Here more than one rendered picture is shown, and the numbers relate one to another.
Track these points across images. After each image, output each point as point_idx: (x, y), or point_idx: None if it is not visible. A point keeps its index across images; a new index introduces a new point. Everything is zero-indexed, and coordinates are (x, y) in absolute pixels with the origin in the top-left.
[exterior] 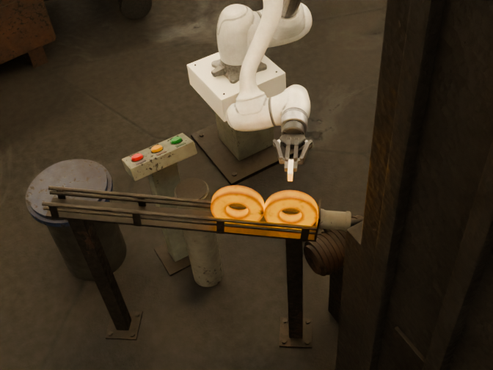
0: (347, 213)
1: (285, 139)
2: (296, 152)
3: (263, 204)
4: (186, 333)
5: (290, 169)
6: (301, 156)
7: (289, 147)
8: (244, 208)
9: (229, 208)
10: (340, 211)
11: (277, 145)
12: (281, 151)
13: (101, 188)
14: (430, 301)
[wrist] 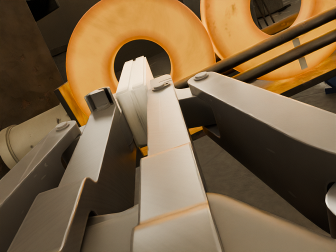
0: (6, 128)
1: (262, 247)
2: (84, 142)
3: (203, 18)
4: None
5: (130, 66)
6: (56, 133)
7: (151, 148)
8: (285, 52)
9: (307, 11)
10: (22, 129)
11: (300, 115)
12: (219, 97)
13: None
14: None
